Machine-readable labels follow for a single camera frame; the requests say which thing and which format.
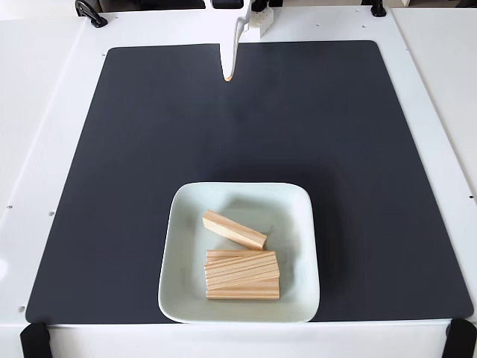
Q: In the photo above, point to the wooden block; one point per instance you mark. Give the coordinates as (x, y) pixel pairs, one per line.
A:
(242, 294)
(242, 270)
(234, 229)
(220, 254)

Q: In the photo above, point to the pale green square plate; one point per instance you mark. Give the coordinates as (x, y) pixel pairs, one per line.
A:
(186, 231)

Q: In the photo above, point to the black base clamp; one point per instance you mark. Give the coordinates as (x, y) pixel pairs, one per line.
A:
(261, 4)

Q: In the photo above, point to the black table clamp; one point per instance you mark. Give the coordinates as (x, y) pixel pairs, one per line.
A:
(378, 9)
(91, 13)

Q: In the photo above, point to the black table mat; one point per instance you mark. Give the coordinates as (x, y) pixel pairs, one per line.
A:
(354, 149)

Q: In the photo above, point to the black corner bracket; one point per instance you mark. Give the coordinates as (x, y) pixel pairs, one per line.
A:
(34, 341)
(462, 339)

